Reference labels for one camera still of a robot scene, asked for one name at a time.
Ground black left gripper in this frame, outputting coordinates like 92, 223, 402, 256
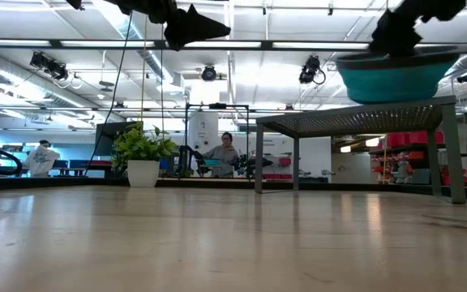
103, 0, 231, 52

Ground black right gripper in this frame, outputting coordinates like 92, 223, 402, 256
369, 0, 467, 58

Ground teal collapsible colander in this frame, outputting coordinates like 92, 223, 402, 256
334, 50, 461, 105

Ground grey perforated metal shelf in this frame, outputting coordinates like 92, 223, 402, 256
254, 96, 467, 204

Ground red storage bins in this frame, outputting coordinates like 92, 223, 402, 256
385, 130, 445, 149

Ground person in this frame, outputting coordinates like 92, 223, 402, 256
202, 131, 241, 178
24, 140, 61, 178

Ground black computer monitor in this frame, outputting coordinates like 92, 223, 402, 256
94, 120, 144, 158

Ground green plant in white pot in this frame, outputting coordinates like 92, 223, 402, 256
110, 123, 180, 188

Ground round black ceiling camera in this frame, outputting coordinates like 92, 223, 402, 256
200, 64, 217, 82

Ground yellow hanging rope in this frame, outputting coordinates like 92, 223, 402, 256
139, 15, 149, 127

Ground black background station frame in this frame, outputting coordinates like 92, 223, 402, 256
183, 102, 251, 179

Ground black hanging cable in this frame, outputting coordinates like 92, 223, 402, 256
83, 11, 134, 175

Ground black camera with looped cable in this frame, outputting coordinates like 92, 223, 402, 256
298, 55, 327, 85

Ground black camera cluster with cables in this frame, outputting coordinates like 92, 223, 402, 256
29, 51, 69, 81

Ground black aluminium rig frame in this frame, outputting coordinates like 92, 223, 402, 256
0, 174, 467, 202

